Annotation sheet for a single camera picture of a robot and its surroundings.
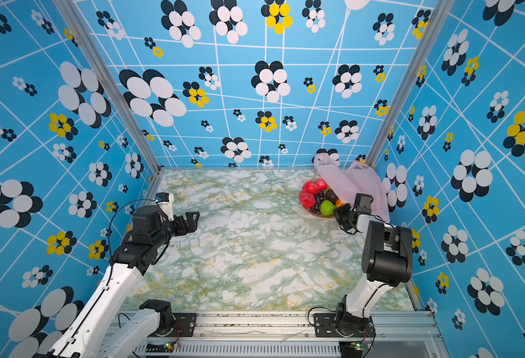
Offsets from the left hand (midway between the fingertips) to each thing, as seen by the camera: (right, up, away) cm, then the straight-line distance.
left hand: (189, 213), depth 78 cm
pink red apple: (+53, +11, +26) cm, 60 cm away
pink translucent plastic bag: (+64, +11, +23) cm, 69 cm away
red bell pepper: (+45, +4, +18) cm, 49 cm away
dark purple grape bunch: (+52, +5, +23) cm, 57 cm away
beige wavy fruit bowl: (+53, -3, +18) cm, 57 cm away
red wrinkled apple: (+48, +9, +23) cm, 54 cm away
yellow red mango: (+59, +3, +18) cm, 62 cm away
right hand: (+59, -1, +21) cm, 62 cm away
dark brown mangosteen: (+56, +5, +20) cm, 60 cm away
